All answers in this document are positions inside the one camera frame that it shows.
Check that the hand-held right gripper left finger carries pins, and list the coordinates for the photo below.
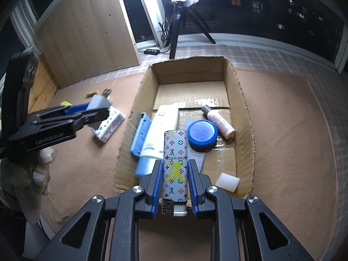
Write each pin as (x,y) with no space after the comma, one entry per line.
(156,187)

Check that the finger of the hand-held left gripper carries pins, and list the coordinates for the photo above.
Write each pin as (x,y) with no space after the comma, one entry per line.
(77,109)
(92,115)

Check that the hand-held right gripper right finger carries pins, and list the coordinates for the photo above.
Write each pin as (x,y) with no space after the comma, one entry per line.
(194,187)

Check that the yellow shuttlecock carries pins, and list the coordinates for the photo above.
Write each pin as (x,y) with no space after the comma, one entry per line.
(66,103)

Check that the white charger plug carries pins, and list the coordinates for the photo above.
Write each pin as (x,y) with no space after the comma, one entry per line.
(99,103)

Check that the wooden clothespin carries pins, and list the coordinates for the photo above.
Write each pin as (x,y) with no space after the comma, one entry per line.
(92,94)

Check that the white patterned tissue pack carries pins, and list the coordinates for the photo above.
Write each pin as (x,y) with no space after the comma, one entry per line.
(111,125)

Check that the translucent white cap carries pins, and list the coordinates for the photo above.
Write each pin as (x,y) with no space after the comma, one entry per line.
(227,181)

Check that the white patterned lighter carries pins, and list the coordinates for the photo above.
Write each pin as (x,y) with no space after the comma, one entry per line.
(175,155)

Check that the blue plastic card holder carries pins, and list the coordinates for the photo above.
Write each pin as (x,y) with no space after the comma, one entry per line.
(140,136)

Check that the blue round tape measure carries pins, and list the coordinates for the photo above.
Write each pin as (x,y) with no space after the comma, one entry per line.
(202,134)

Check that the white tube with blue cap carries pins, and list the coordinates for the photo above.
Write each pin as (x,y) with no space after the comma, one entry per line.
(160,130)

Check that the pink bottle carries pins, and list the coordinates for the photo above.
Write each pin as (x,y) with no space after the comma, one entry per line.
(221,123)

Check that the cardboard box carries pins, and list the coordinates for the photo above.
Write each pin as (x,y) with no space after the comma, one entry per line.
(190,72)

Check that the person's left hand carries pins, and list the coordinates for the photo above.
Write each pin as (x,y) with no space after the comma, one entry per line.
(40,174)

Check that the pine wood board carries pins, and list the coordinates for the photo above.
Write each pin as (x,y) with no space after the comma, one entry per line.
(45,84)

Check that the light wood panel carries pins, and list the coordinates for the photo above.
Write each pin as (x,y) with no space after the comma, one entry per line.
(89,32)

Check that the black power strip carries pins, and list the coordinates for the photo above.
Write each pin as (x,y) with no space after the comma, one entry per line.
(152,51)

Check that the black tripod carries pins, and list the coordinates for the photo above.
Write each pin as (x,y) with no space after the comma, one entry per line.
(174,32)

